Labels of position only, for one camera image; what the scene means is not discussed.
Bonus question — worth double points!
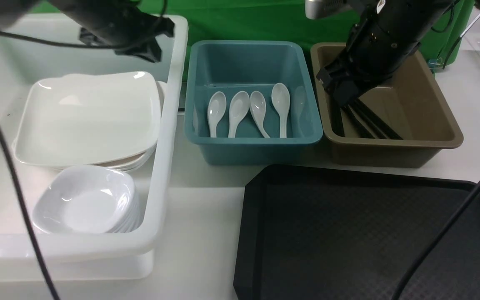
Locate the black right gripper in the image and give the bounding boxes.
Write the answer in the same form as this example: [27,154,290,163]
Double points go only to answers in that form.
[317,0,453,107]

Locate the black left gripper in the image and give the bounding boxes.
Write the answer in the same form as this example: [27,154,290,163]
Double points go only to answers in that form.
[48,0,175,63]

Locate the large white square plate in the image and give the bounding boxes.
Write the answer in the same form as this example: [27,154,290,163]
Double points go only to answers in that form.
[13,71,163,168]

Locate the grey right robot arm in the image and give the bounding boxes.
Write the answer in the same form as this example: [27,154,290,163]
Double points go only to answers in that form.
[305,0,452,108]

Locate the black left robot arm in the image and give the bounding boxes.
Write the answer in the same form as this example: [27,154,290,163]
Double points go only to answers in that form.
[0,0,175,63]

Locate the white plate stack top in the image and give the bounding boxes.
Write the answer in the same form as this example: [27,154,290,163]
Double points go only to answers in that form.
[50,80,167,171]

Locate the black chopstick in bin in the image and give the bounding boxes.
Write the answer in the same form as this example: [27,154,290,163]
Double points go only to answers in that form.
[351,100,403,140]
[341,105,377,139]

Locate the brown plastic bin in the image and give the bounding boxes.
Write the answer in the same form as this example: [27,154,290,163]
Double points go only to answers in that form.
[314,52,464,168]

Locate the teal plastic bin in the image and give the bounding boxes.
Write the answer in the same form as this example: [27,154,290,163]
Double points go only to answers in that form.
[184,40,323,165]

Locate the white spoon left crossed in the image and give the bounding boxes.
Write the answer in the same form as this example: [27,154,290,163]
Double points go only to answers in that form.
[207,91,227,138]

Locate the green cloth backdrop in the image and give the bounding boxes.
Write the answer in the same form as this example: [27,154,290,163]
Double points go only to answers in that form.
[27,0,474,67]

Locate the large white plastic bin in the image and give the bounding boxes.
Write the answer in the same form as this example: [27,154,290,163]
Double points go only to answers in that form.
[0,15,189,282]

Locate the black serving tray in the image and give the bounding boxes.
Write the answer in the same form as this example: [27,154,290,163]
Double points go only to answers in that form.
[233,165,480,300]

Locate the white bowl stack top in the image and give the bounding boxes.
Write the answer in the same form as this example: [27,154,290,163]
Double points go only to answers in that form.
[32,165,142,234]

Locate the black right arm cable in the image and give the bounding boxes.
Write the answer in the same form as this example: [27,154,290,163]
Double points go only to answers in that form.
[391,148,480,300]

